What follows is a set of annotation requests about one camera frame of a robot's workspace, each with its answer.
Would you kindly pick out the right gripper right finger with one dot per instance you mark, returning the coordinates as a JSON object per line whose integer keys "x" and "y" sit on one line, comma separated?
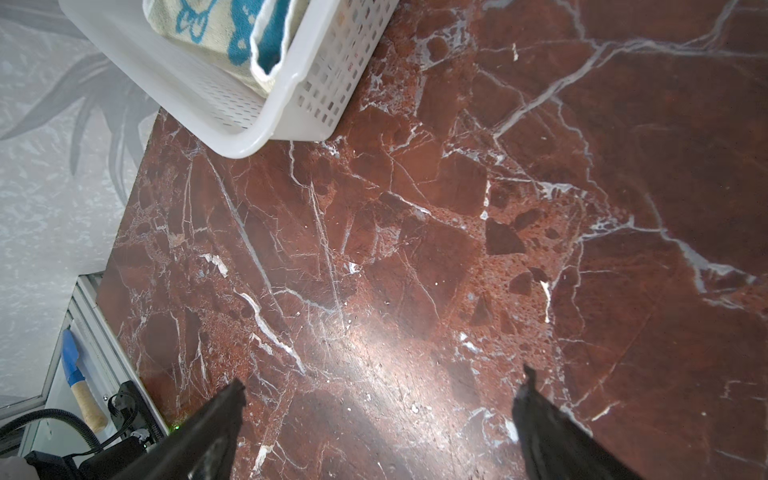
{"x": 553, "y": 446}

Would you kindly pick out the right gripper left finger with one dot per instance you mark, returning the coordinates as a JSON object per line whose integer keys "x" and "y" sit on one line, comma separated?
{"x": 203, "y": 447}

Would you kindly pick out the white perforated plastic basket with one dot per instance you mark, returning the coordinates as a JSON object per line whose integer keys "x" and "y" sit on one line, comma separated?
{"x": 321, "y": 70}

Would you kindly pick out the bear print towel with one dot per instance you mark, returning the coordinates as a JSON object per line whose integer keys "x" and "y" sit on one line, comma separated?
{"x": 247, "y": 39}

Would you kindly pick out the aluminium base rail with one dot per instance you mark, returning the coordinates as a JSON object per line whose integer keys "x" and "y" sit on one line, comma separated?
{"x": 102, "y": 361}

